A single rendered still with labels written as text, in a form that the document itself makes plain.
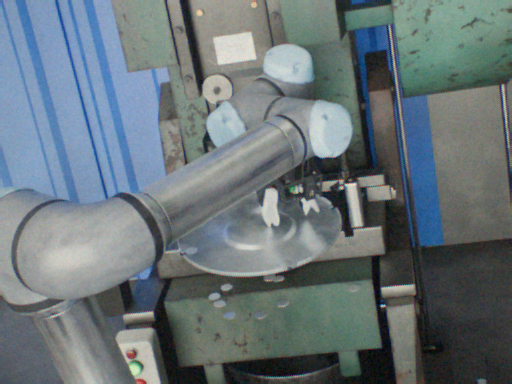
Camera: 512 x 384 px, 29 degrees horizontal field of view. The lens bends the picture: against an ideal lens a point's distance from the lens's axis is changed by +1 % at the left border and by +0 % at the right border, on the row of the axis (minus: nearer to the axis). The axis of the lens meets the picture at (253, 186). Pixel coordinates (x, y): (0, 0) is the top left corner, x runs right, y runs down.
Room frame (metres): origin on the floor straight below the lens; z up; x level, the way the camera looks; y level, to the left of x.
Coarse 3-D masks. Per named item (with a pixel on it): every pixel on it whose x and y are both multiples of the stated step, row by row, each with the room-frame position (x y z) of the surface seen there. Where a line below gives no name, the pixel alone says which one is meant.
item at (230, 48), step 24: (192, 0) 1.77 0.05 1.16; (216, 0) 1.76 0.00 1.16; (240, 0) 1.75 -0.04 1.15; (264, 0) 1.74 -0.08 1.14; (192, 24) 1.77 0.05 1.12; (216, 24) 1.76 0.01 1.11; (240, 24) 1.75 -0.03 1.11; (264, 24) 1.75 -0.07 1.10; (216, 48) 1.76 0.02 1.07; (240, 48) 1.75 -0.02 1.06; (264, 48) 1.75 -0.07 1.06; (216, 72) 1.76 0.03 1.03; (240, 72) 1.76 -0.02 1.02; (216, 96) 1.75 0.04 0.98
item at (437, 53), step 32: (384, 0) 1.93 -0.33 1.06; (416, 0) 1.41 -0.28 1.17; (448, 0) 1.41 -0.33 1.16; (480, 0) 1.40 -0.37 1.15; (416, 32) 1.44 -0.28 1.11; (448, 32) 1.44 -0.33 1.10; (480, 32) 1.44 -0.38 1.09; (416, 64) 1.49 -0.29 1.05; (448, 64) 1.49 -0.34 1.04; (480, 64) 1.50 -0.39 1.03
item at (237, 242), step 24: (216, 216) 1.64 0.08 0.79; (240, 216) 1.62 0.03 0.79; (288, 216) 1.59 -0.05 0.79; (312, 216) 1.59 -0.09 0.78; (336, 216) 1.58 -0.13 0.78; (192, 240) 1.57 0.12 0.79; (216, 240) 1.56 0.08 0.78; (240, 240) 1.53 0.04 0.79; (264, 240) 1.52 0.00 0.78; (288, 240) 1.52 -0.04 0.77; (312, 240) 1.51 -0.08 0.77; (192, 264) 1.49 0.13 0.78; (216, 264) 1.48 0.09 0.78; (240, 264) 1.47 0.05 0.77; (264, 264) 1.46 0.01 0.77
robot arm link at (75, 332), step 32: (0, 192) 1.15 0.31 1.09; (32, 192) 1.14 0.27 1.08; (0, 224) 1.08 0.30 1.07; (0, 256) 1.07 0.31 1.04; (0, 288) 1.10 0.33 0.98; (32, 320) 1.12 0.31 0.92; (64, 320) 1.10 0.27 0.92; (96, 320) 1.13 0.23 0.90; (64, 352) 1.11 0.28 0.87; (96, 352) 1.12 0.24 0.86
